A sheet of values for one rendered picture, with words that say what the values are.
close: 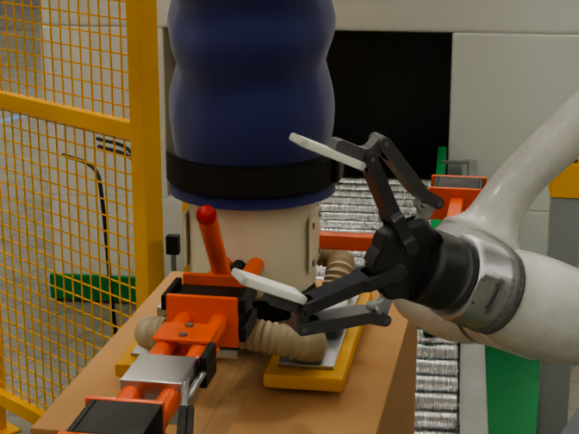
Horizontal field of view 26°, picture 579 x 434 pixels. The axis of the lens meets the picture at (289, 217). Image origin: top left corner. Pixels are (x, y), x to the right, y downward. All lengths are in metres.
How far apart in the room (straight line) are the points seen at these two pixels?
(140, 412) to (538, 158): 0.56
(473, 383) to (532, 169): 1.12
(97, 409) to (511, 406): 2.82
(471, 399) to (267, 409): 0.96
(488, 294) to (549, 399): 1.51
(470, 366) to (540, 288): 1.34
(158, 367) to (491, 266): 0.34
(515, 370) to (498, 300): 2.92
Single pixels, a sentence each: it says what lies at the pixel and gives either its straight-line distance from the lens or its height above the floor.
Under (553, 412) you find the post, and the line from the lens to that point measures 2.74.
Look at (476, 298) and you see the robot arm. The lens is 1.22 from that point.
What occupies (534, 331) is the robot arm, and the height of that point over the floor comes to 1.13.
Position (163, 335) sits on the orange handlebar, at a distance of 1.34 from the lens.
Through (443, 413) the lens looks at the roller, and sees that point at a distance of 2.48.
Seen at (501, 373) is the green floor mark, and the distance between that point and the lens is 4.12.
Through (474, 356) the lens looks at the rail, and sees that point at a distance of 2.64.
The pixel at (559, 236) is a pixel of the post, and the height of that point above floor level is 0.85.
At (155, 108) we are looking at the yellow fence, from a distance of 2.84.
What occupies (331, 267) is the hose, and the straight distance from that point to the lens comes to 1.81.
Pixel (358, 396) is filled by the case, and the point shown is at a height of 0.94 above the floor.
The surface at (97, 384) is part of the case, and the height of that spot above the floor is 0.94.
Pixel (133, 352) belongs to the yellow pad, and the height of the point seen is 0.98.
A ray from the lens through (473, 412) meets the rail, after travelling 2.38.
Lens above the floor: 1.57
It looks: 16 degrees down
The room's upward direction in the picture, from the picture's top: straight up
